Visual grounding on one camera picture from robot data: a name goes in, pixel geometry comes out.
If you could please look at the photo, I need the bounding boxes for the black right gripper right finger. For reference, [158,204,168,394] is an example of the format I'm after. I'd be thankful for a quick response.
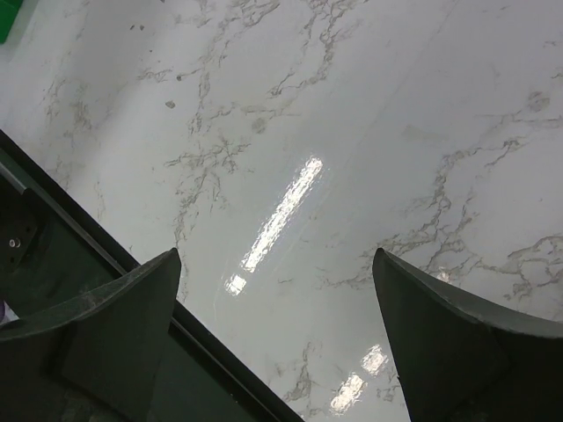
[372,248,562,421]

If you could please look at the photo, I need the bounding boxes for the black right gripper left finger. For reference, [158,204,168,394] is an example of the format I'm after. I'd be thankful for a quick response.
[1,249,181,421]

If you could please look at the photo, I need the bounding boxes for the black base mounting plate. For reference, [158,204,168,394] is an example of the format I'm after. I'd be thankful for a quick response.
[1,135,297,421]

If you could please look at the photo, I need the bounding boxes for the green plastic bin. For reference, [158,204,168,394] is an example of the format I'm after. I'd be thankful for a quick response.
[0,0,23,44]

